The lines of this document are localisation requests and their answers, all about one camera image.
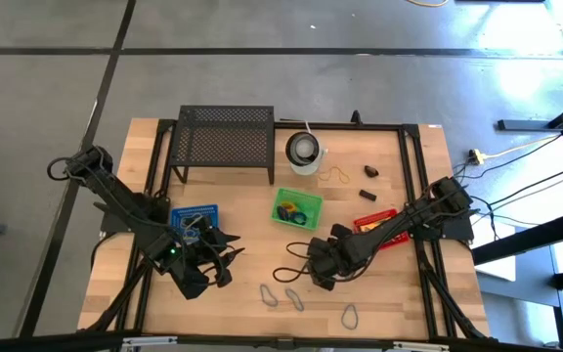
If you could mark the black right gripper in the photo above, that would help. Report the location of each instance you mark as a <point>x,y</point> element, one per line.
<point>325,259</point>

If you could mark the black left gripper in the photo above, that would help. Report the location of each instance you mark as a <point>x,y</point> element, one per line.
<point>203,251</point>

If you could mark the blue spiral coil wristband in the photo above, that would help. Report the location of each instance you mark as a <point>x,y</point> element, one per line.
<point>305,218</point>
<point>278,213</point>

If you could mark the light blue rubber band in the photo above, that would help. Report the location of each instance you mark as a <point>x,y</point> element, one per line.
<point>342,320</point>
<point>287,293</point>

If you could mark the large yellow crayon box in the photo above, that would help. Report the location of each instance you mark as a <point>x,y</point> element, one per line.
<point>372,226</point>

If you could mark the green plastic basket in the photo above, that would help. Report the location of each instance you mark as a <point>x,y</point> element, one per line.
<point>311,203</point>

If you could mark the blue plastic basket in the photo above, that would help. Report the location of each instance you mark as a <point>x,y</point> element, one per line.
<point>179,215</point>

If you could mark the yellow spiral coil wristband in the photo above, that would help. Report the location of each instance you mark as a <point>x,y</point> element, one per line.
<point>289,203</point>

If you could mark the small black rectangular block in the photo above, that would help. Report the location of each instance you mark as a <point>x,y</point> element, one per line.
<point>367,195</point>

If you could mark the small black rounded clip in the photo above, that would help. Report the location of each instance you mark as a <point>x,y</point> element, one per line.
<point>371,171</point>

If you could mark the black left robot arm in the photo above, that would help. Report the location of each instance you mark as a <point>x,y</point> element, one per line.
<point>120,200</point>

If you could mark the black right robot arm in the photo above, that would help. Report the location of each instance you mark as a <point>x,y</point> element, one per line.
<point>408,215</point>

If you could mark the black desk foot bar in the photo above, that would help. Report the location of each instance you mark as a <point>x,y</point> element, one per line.
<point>521,242</point>
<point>526,125</point>

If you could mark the red plastic basket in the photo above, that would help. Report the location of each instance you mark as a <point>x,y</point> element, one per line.
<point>376,215</point>

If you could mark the white cylinder with black rim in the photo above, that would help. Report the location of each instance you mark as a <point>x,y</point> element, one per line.
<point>306,168</point>

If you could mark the black mesh metal shelf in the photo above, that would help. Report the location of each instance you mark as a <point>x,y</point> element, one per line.
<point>223,142</point>

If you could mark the yellow power plug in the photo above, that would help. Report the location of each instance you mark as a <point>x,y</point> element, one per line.
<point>478,157</point>

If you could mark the black front crossbeam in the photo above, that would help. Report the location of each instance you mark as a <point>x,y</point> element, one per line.
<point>42,342</point>

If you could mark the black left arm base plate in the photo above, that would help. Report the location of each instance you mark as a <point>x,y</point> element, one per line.
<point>110,225</point>

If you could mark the silver bracket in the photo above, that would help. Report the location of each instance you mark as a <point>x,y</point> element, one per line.
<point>418,346</point>
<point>149,341</point>

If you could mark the black table frame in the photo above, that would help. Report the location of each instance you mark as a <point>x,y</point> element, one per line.
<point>340,126</point>

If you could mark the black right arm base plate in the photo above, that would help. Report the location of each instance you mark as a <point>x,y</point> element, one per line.
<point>457,232</point>

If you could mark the black clamp post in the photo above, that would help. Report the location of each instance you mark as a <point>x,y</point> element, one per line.
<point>356,117</point>

